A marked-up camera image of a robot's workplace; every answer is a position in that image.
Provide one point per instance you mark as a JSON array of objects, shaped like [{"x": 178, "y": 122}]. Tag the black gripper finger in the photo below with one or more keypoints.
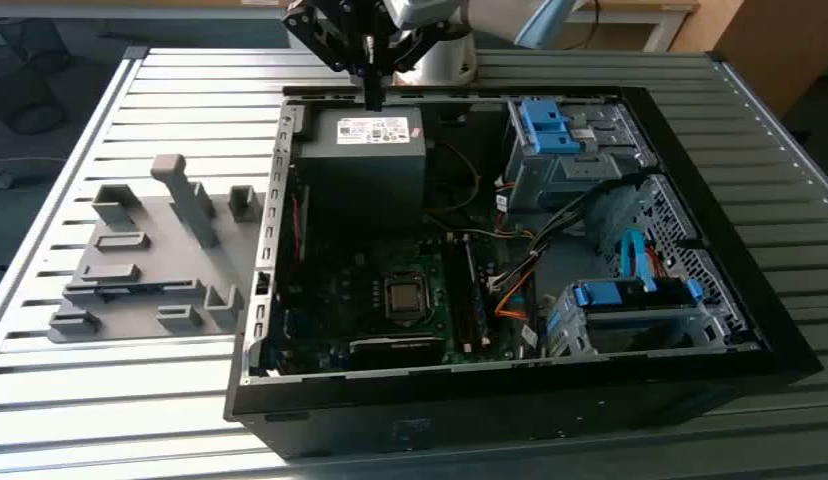
[
  {"x": 321, "y": 45},
  {"x": 408, "y": 55}
]

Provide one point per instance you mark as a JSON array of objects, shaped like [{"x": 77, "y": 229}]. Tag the wooden cabinet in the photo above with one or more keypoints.
[{"x": 788, "y": 40}]

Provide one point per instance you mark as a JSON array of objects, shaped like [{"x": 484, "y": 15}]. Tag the CPU socket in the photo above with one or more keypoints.
[{"x": 406, "y": 273}]

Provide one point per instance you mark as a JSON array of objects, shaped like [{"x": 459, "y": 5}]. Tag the silver disk bay cage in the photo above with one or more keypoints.
[{"x": 655, "y": 320}]

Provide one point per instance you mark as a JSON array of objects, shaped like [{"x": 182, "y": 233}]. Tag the black office chair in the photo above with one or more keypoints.
[{"x": 34, "y": 100}]

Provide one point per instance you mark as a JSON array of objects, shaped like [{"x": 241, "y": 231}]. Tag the wooden desk white frame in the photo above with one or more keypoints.
[{"x": 668, "y": 30}]

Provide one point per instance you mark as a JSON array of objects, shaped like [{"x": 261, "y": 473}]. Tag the silver CPU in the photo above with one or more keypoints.
[{"x": 406, "y": 299}]

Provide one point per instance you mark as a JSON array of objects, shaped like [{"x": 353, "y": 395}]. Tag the black PC case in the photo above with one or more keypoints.
[{"x": 455, "y": 415}]

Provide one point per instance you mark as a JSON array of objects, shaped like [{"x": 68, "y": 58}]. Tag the green motherboard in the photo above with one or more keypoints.
[{"x": 348, "y": 320}]

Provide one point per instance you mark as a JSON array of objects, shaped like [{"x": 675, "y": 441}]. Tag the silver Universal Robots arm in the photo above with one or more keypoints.
[{"x": 444, "y": 62}]

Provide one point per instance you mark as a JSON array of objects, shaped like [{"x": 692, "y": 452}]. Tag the blue RAM stick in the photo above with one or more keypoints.
[{"x": 148, "y": 288}]

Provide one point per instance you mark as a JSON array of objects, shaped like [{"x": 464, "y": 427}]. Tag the silver drive cage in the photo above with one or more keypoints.
[{"x": 555, "y": 180}]

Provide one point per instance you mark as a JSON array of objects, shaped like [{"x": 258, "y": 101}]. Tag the grey power supply unit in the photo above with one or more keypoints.
[{"x": 361, "y": 190}]

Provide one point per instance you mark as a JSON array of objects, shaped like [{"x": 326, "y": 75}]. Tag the silver box wrist camera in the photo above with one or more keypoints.
[{"x": 417, "y": 15}]

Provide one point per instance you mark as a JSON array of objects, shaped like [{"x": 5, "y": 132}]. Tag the black graphics card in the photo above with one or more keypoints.
[{"x": 394, "y": 355}]

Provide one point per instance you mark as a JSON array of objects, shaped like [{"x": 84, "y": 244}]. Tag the blue drive bay bracket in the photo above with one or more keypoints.
[{"x": 548, "y": 130}]

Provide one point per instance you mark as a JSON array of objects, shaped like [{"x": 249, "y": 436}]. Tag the hard disk in blue carrier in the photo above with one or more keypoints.
[{"x": 597, "y": 294}]

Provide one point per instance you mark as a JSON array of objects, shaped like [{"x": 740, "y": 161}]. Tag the grey parts rack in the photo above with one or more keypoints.
[{"x": 161, "y": 260}]

